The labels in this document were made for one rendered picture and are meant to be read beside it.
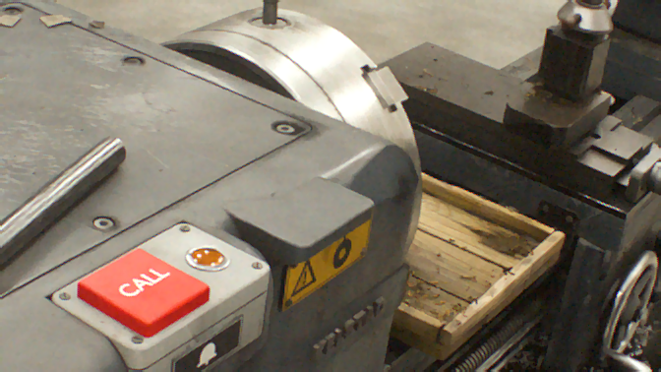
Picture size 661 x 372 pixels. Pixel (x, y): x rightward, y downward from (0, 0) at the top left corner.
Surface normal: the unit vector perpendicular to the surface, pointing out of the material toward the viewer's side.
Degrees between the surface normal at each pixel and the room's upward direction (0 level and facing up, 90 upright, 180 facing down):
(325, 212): 0
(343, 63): 27
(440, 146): 88
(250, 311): 90
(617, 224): 88
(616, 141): 0
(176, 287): 0
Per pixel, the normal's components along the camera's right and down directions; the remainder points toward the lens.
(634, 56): -0.55, 0.26
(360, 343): 0.82, 0.36
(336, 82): 0.54, -0.54
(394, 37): 0.14, -0.87
